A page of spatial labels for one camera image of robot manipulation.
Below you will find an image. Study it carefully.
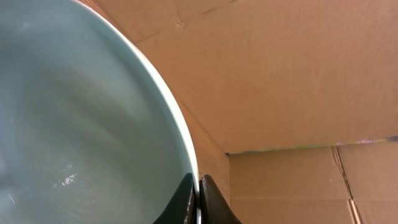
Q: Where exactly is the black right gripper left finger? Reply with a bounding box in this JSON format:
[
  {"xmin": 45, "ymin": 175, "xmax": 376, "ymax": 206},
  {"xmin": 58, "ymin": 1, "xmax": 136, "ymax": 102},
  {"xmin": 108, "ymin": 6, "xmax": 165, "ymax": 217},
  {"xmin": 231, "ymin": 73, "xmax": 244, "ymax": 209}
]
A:
[{"xmin": 154, "ymin": 173, "xmax": 195, "ymax": 224}]

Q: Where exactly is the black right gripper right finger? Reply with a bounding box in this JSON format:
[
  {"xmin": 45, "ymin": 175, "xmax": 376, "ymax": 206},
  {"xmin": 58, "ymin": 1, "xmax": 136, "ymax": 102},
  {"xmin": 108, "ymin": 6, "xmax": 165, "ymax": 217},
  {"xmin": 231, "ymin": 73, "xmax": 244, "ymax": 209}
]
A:
[{"xmin": 199, "ymin": 174, "xmax": 242, "ymax": 224}]

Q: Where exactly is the light blue plate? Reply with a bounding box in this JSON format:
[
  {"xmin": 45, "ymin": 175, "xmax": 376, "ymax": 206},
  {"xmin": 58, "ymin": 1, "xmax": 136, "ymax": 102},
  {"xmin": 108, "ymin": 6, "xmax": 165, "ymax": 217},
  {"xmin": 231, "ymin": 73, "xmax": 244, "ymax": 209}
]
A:
[{"xmin": 1, "ymin": 1, "xmax": 198, "ymax": 224}]

